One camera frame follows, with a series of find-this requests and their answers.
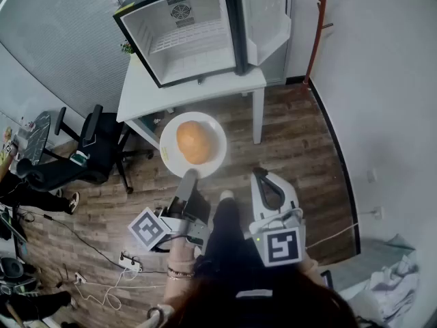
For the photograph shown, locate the white round plate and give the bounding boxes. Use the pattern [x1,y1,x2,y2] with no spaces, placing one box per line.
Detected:
[159,111,228,180]

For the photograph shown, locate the beaded wrist bracelet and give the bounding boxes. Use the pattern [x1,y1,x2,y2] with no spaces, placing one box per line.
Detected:
[166,265,196,281]

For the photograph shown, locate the black headphones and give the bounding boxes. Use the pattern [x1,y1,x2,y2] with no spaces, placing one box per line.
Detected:
[0,256,25,282]

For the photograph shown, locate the person's left forearm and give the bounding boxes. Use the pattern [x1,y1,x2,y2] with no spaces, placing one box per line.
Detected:
[163,236,198,305]

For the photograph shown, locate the person's black trouser legs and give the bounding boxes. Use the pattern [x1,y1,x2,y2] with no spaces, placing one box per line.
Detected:
[193,197,277,297]

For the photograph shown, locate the red-brown coat rack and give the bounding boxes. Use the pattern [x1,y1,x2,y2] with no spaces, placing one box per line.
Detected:
[301,0,334,89]

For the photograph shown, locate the white wall cable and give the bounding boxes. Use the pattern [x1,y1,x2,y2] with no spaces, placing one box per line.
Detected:
[305,221,360,251]

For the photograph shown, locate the green white packet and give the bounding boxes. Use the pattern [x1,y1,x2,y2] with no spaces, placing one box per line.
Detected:
[69,150,90,167]

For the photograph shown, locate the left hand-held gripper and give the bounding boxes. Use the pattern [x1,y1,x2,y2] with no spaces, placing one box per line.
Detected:
[128,168,212,256]

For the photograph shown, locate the white crumpled cloth pile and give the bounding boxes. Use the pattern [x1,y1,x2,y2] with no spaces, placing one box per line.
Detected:
[341,249,421,325]

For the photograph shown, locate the black mini fridge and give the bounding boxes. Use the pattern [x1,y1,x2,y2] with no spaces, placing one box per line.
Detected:
[113,0,293,89]

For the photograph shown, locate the dark marbled round table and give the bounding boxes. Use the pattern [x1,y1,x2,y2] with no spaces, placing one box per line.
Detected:
[24,111,53,166]

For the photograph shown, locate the white floor cable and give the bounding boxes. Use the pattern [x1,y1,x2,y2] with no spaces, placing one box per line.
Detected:
[75,267,167,311]

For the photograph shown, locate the person's right forearm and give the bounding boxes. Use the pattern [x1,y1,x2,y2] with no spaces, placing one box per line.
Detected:
[299,251,326,288]

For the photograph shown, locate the round brown bread food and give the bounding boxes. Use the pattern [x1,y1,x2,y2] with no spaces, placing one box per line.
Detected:
[175,120,213,165]

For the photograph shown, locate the black bag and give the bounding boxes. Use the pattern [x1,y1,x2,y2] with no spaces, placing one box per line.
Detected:
[0,289,73,323]

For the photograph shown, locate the white table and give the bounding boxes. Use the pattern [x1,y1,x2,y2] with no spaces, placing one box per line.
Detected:
[116,53,268,150]

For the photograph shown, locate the black floor cable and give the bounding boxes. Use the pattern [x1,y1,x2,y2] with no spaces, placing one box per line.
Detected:
[15,207,126,270]

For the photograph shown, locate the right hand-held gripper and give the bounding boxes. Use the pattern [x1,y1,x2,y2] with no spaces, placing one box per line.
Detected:
[247,167,307,268]

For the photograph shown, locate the black office chair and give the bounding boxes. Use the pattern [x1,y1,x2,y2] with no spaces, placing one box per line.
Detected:
[16,104,155,195]

